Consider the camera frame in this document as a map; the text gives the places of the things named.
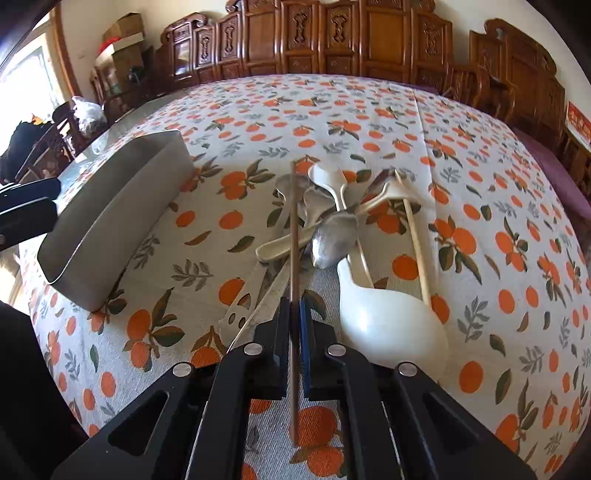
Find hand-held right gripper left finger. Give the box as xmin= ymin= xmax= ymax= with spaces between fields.
xmin=51 ymin=296 xmax=293 ymax=480

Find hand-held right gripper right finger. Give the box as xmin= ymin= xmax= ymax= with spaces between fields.
xmin=298 ymin=299 xmax=539 ymax=480

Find brown wooden chopstick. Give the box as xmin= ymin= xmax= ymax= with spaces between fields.
xmin=289 ymin=160 xmax=301 ymax=448

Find metal spoon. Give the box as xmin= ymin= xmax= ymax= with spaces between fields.
xmin=231 ymin=174 xmax=311 ymax=352
xmin=310 ymin=168 xmax=400 ymax=271

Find orange print tablecloth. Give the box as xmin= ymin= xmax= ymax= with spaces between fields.
xmin=18 ymin=74 xmax=585 ymax=480

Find white plastic spoon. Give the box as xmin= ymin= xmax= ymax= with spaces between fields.
xmin=308 ymin=161 xmax=358 ymax=217
xmin=355 ymin=179 xmax=421 ymax=217
xmin=255 ymin=217 xmax=319 ymax=265
xmin=302 ymin=188 xmax=335 ymax=227

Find black bag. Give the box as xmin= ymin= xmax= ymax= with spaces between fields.
xmin=0 ymin=119 xmax=47 ymax=171

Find cardboard box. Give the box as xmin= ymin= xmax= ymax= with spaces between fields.
xmin=102 ymin=13 xmax=145 ymax=47
xmin=95 ymin=44 xmax=144 ymax=84

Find light wooden chopstick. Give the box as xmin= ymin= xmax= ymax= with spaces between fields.
xmin=394 ymin=171 xmax=432 ymax=305
xmin=350 ymin=240 xmax=376 ymax=288

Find rectangular metal tray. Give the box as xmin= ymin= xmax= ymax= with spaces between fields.
xmin=37 ymin=130 xmax=195 ymax=312

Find long carved wooden sofa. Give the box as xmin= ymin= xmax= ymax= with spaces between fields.
xmin=154 ymin=0 xmax=462 ymax=93

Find carved wooden armchair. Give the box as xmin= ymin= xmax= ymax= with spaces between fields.
xmin=443 ymin=65 xmax=518 ymax=125

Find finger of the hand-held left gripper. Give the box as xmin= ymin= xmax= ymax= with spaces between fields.
xmin=0 ymin=178 xmax=61 ymax=211
xmin=0 ymin=198 xmax=59 ymax=253

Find short carved wooden sofa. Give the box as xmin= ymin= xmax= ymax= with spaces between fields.
xmin=468 ymin=18 xmax=568 ymax=139

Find window with wooden frame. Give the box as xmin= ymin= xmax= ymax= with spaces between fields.
xmin=0 ymin=7 xmax=81 ymax=125

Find dark wooden cabinet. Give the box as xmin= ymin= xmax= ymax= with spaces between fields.
xmin=90 ymin=46 xmax=158 ymax=123

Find large white plastic ladle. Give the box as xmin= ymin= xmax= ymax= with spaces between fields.
xmin=336 ymin=256 xmax=450 ymax=381

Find white plastic bag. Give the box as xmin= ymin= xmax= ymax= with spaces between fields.
xmin=71 ymin=96 xmax=108 ymax=136

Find dark wooden chair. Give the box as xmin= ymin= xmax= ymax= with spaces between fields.
xmin=14 ymin=104 xmax=88 ymax=185

